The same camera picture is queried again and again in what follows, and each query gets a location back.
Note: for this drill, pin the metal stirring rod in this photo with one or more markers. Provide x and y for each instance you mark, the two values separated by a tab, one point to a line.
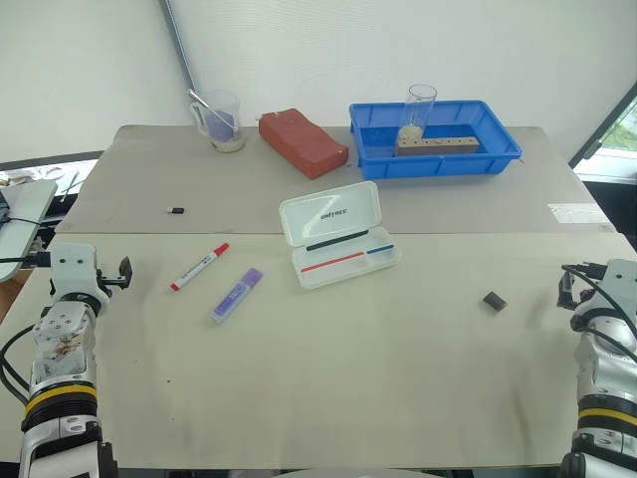
209	107

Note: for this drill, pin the blue pen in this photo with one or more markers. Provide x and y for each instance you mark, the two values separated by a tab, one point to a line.
380	249

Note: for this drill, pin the clear tape label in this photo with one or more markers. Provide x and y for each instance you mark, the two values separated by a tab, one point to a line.
574	211

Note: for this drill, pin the purple highlighter pen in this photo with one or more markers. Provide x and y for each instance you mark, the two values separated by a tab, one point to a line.
235	297

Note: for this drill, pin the wooden block with holes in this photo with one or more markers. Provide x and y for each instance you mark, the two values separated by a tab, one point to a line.
438	146

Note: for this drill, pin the blue plastic bin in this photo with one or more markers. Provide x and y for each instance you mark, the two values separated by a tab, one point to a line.
433	159

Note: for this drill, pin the clear plastic measuring cup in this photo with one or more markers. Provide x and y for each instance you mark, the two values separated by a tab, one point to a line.
221	122

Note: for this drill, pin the grey metal pole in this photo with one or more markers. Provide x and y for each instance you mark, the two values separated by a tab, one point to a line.
178	45

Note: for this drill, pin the red pen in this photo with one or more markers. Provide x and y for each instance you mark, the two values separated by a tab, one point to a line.
332	262

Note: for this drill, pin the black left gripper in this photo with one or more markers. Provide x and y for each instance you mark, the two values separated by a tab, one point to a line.
110	280

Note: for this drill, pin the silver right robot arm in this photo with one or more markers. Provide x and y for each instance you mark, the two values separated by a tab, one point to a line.
609	378

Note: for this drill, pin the small black eraser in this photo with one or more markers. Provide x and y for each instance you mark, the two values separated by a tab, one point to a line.
495	302

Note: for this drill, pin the translucent white pencil case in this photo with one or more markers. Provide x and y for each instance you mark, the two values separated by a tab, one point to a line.
338	234

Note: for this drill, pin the grey table mat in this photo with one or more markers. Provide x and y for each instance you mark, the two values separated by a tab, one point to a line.
249	199

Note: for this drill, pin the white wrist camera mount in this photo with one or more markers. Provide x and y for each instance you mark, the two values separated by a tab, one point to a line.
74	271
622	284

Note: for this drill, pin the red capped white marker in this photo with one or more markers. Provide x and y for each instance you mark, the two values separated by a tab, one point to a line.
199	267

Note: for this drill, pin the purple scoop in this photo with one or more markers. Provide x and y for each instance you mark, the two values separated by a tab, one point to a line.
220	124

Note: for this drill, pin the black pen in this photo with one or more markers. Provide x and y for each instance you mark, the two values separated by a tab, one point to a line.
337	240

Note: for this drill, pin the metal tweezers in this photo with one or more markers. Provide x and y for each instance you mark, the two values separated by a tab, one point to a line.
69	185

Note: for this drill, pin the red brick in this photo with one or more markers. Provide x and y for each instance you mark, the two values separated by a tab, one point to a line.
301	142

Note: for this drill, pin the dark window frame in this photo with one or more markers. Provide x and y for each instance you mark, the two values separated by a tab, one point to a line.
602	127

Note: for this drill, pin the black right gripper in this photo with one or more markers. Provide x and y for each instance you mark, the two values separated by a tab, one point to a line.
583	293

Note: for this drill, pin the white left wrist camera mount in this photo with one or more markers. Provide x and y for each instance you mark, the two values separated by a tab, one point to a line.
74	271

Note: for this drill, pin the clear glass cylinder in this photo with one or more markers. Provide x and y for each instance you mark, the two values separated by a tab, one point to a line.
419	112

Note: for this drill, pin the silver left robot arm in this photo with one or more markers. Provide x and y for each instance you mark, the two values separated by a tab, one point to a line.
62	348

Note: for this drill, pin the grey laptop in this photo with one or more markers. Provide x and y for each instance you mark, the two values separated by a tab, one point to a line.
22	224

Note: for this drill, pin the cream table cloth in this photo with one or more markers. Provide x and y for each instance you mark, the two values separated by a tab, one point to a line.
318	368

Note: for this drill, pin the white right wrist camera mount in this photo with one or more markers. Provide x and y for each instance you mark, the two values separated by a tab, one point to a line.
622	284

